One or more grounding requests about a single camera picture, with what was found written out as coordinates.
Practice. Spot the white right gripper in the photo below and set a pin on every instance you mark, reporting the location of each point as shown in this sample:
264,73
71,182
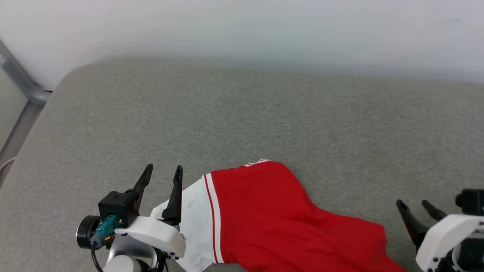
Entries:
446,238

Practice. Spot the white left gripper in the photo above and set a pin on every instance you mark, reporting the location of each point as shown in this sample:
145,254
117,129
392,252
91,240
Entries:
155,234

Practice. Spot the red and white shirt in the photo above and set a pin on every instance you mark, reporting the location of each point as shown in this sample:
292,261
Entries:
272,219

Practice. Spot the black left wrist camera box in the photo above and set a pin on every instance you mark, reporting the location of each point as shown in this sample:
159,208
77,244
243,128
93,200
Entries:
113,211

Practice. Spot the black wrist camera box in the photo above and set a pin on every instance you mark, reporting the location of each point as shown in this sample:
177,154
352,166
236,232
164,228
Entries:
113,211
472,202

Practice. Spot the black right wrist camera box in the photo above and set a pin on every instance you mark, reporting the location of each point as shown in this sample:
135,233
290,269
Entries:
472,202

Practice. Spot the grey metal frame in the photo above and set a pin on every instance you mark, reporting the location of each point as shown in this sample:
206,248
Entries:
19,83

